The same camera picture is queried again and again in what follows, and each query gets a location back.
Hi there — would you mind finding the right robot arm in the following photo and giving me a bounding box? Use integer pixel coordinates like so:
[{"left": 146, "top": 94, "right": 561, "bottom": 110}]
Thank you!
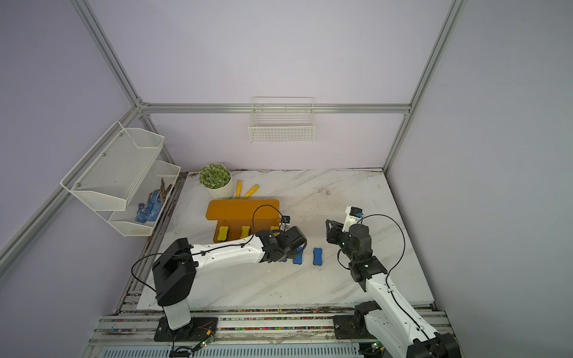
[{"left": 325, "top": 220, "right": 462, "bottom": 357}]

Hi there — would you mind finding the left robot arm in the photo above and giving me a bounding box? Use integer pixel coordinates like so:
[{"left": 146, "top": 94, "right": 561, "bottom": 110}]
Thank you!
[{"left": 152, "top": 226, "right": 307, "bottom": 331}]

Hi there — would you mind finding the orange wooden two-tier shelf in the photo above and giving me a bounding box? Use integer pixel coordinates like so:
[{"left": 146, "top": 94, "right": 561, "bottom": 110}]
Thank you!
[{"left": 205, "top": 199, "right": 281, "bottom": 243}]

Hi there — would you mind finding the green succulent in white pot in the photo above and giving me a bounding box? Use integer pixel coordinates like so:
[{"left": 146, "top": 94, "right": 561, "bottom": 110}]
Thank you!
[{"left": 199, "top": 163, "right": 233, "bottom": 199}]

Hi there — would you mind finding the blue crumpled item in bin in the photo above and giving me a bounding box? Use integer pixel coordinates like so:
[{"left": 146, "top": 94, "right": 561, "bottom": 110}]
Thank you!
[{"left": 135, "top": 189, "right": 163, "bottom": 224}]

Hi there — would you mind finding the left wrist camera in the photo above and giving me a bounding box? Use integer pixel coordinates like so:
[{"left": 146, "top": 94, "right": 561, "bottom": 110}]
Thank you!
[{"left": 279, "top": 216, "right": 290, "bottom": 231}]

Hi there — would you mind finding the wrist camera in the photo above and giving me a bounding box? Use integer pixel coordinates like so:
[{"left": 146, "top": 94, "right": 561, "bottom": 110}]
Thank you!
[
  {"left": 279, "top": 216, "right": 290, "bottom": 231},
  {"left": 343, "top": 207, "right": 363, "bottom": 232}
]

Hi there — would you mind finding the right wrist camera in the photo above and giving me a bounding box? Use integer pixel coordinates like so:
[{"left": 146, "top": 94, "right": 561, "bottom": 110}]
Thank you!
[{"left": 343, "top": 207, "right": 363, "bottom": 232}]

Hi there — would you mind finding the yellow handled garden tool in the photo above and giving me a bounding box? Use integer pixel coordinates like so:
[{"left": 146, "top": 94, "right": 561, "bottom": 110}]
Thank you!
[{"left": 234, "top": 180, "right": 260, "bottom": 199}]

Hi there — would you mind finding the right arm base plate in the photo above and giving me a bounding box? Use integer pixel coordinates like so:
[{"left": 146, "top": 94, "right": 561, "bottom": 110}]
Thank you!
[{"left": 333, "top": 312, "right": 386, "bottom": 340}]

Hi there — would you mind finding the white wire wall basket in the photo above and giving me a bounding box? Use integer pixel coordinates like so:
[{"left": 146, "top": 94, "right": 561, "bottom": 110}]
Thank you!
[{"left": 249, "top": 96, "right": 315, "bottom": 143}]

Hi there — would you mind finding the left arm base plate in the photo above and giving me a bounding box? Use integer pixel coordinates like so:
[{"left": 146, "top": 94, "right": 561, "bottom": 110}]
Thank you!
[{"left": 154, "top": 317, "right": 219, "bottom": 342}]

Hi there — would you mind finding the white mesh lower wall bin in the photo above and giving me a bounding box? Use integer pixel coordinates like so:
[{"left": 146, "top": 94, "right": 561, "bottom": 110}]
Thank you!
[{"left": 107, "top": 161, "right": 181, "bottom": 237}]

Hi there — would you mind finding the white mesh wall bin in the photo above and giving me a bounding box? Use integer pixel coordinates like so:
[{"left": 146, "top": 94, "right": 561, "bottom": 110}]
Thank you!
[
  {"left": 61, "top": 122, "right": 164, "bottom": 212},
  {"left": 107, "top": 161, "right": 181, "bottom": 237}
]

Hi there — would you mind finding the aluminium rail base frame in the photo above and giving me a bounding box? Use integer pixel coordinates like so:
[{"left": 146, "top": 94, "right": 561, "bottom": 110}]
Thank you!
[{"left": 83, "top": 304, "right": 389, "bottom": 357}]

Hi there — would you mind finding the white mesh upper wall bin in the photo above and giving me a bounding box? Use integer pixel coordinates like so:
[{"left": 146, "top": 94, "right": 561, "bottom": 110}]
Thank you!
[{"left": 61, "top": 122, "right": 164, "bottom": 212}]

